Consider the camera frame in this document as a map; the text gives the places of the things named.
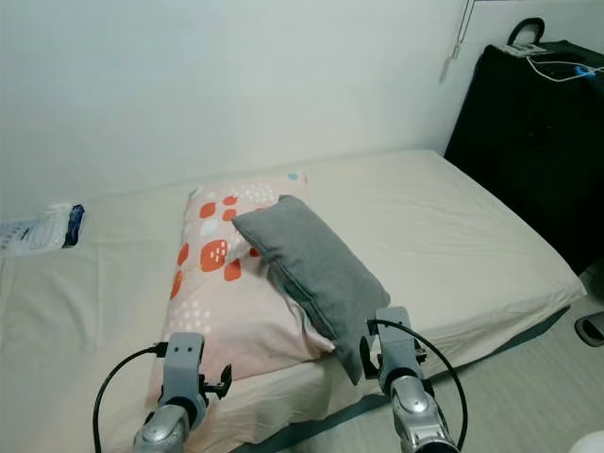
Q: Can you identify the grey pillow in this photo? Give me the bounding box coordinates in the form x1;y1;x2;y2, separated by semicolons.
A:
232;194;391;385

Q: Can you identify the pink pillow with orange spots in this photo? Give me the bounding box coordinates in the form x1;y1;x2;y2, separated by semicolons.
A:
156;172;341;397

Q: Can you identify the white plastic chair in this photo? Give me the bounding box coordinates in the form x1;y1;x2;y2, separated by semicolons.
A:
569;429;604;453

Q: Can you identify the bed with cream sheet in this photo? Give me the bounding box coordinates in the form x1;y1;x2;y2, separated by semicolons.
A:
0;148;588;453

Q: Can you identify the white plastic packet blue end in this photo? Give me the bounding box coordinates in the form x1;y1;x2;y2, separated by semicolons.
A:
0;203;86;254

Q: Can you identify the large black case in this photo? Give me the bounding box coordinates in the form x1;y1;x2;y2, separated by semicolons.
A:
444;41;604;275

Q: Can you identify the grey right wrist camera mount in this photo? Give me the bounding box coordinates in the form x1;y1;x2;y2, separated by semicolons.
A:
376;307;416;386

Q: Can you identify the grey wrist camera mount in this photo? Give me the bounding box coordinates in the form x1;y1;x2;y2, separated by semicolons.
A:
376;307;416;386
162;332;207;409

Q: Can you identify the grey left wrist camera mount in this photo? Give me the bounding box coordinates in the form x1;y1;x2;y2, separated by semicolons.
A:
162;332;207;409

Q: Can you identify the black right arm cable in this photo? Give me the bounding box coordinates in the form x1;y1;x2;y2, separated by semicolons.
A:
368;319;470;452

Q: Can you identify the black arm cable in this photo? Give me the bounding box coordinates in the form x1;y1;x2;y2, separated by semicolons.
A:
92;343;171;453
368;319;470;452

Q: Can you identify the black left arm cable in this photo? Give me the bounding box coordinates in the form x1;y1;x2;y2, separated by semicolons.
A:
92;343;171;453

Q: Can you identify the dark teal bed frame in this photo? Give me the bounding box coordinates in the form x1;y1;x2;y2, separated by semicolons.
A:
250;307;572;453

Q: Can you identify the thin white cable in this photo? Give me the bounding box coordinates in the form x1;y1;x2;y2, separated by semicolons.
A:
528;55;604;84

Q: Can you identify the black case handle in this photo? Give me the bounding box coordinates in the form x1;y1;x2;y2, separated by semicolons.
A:
510;17;550;46

